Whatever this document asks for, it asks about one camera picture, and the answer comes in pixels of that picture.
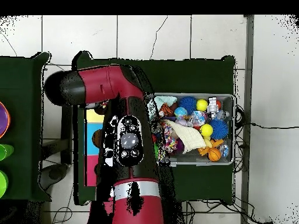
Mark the green round plastic object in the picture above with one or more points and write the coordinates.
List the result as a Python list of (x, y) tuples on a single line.
[(2, 184)]

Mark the blue globe ball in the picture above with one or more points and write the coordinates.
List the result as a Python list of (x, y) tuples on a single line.
[(181, 113)]

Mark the mint green cloth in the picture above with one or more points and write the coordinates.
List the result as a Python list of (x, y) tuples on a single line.
[(165, 100)]

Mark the green plastic cup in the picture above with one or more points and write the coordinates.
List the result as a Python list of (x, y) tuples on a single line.
[(5, 151)]

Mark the orange toy basketball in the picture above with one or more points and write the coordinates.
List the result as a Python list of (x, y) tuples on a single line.
[(214, 155)]

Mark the dark green side table cloth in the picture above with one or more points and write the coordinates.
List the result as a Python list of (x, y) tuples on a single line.
[(23, 93)]

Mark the blue spiky rubber ball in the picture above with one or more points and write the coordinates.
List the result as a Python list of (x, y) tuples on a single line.
[(188, 105), (218, 129)]

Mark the wooden box with three holes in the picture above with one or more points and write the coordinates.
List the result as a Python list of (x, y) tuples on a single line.
[(92, 140)]

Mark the white toy robot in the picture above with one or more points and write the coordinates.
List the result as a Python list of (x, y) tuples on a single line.
[(212, 107)]

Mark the cream ribbed cloth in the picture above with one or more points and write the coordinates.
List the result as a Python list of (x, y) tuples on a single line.
[(190, 137)]

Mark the yellow foam ball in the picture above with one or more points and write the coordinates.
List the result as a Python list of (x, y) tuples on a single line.
[(202, 105), (206, 130)]

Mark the grey rounded object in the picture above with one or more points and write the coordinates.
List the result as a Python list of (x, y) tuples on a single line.
[(53, 175)]

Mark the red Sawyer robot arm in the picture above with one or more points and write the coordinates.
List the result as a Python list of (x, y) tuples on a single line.
[(100, 84)]

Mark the clear mesh bin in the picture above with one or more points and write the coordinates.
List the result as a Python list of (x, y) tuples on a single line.
[(198, 159)]

